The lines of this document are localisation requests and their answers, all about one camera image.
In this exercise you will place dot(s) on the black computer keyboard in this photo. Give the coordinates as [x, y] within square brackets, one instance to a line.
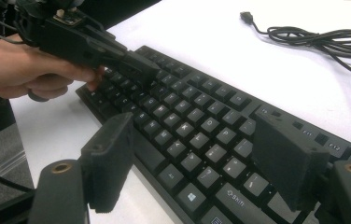
[195, 115]

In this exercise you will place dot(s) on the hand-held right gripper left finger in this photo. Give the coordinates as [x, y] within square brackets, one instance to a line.
[106, 168]

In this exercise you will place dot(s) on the metal floor rail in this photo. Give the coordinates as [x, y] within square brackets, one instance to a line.
[8, 166]

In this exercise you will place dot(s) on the black curtain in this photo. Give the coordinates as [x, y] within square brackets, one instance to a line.
[127, 9]

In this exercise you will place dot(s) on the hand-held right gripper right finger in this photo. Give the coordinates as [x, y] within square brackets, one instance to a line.
[288, 161]

